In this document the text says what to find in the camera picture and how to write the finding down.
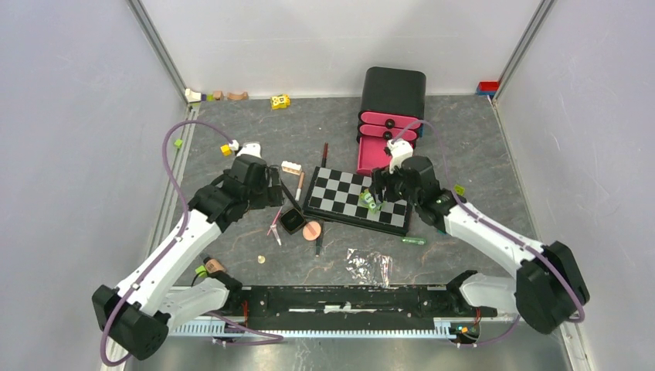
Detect black square compact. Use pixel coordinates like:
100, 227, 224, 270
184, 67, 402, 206
278, 207, 307, 235

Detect foundation bottle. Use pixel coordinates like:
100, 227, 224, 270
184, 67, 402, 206
201, 254, 226, 275

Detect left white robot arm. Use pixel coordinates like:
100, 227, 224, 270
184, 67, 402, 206
91, 142, 283, 366

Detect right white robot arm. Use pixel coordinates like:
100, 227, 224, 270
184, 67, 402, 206
372, 139, 590, 335

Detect black makeup brush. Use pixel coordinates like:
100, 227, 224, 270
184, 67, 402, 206
280, 182, 302, 213

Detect beige white makeup pen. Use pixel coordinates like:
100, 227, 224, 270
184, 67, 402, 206
294, 172, 305, 201

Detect green owl toy block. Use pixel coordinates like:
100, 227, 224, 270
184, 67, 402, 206
359, 189, 382, 213

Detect white lego brick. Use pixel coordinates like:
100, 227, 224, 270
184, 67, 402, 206
280, 161, 303, 176

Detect black white chessboard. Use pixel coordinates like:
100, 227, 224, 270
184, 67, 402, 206
302, 166, 412, 237

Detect pink lip gloss wand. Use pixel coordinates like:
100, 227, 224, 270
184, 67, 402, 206
266, 206, 283, 247

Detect green tube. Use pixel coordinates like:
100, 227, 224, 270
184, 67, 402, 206
401, 237, 426, 246

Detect dark red pencil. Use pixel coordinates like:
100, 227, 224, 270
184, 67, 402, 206
321, 142, 329, 168

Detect round pink powder puff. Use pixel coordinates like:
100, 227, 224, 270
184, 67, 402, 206
302, 220, 322, 241

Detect black eyeliner pencil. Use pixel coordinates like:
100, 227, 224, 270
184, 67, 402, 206
314, 220, 325, 257

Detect clear plastic wrapper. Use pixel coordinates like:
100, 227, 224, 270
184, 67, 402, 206
345, 248, 393, 288

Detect yellow toy block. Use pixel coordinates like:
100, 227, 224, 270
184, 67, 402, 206
270, 94, 291, 111

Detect wooden arch block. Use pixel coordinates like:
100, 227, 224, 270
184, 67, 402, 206
226, 91, 249, 100

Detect black drawer cabinet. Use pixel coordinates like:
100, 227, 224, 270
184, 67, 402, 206
358, 66, 427, 128

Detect small green block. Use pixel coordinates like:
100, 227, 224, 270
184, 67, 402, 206
195, 266, 207, 277

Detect white toy block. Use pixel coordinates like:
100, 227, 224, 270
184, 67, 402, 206
184, 88, 203, 104

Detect red blue blocks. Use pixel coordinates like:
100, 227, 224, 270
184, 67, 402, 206
475, 80, 500, 97

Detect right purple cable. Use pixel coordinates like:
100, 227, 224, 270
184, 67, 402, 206
391, 119, 587, 324

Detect purple cable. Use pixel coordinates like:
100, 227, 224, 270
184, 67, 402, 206
391, 119, 587, 324
100, 121, 236, 368

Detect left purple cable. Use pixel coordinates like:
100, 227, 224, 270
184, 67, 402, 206
100, 121, 236, 368

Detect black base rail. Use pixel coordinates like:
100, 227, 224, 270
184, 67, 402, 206
219, 284, 497, 331

